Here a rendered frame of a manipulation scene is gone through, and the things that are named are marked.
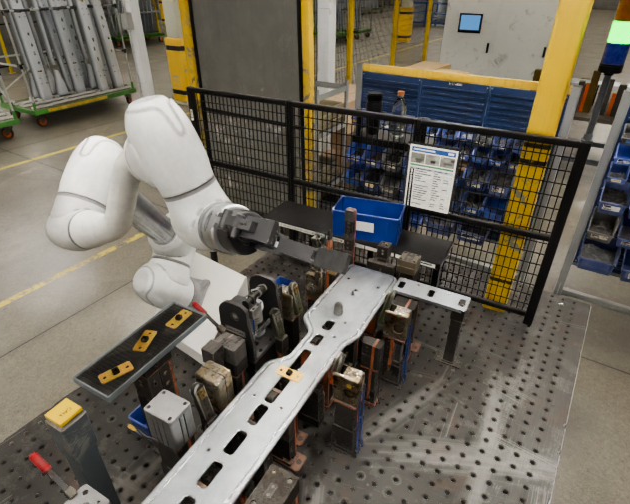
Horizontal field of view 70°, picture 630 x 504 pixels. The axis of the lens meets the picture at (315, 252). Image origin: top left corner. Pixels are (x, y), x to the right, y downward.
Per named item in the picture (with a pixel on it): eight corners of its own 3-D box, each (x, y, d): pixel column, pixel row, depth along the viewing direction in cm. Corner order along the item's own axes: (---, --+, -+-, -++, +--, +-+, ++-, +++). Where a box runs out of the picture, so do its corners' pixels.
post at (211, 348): (226, 438, 154) (212, 353, 133) (215, 432, 156) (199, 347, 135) (235, 427, 158) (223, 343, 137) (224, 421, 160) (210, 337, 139)
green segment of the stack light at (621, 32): (631, 44, 139) (639, 22, 136) (606, 43, 142) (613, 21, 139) (630, 41, 144) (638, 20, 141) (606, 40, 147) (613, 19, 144)
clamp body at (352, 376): (355, 462, 147) (361, 390, 128) (322, 446, 152) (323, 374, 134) (366, 440, 154) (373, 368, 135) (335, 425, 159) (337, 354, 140)
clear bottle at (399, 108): (401, 139, 200) (405, 93, 189) (387, 137, 202) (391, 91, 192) (406, 135, 204) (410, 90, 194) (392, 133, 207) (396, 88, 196)
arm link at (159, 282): (159, 310, 188) (118, 298, 170) (172, 269, 193) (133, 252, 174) (188, 315, 181) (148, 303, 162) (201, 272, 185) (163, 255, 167)
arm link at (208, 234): (190, 242, 78) (204, 247, 73) (208, 193, 78) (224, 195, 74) (233, 258, 83) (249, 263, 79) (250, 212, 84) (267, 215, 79)
